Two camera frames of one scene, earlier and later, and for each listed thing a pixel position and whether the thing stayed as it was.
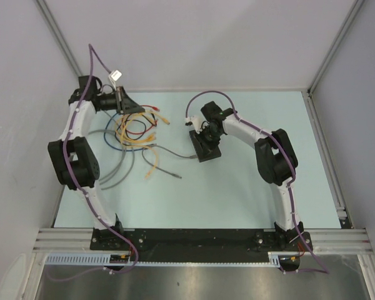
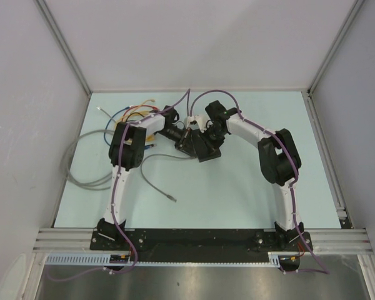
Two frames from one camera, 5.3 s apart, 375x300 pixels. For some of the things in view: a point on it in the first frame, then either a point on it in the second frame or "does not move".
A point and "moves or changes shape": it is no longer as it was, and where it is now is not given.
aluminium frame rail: x=342 y=241 does not move
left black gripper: x=124 y=104 -> x=185 y=144
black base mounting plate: x=269 y=242 does not move
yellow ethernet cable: x=158 y=117 moves or changes shape
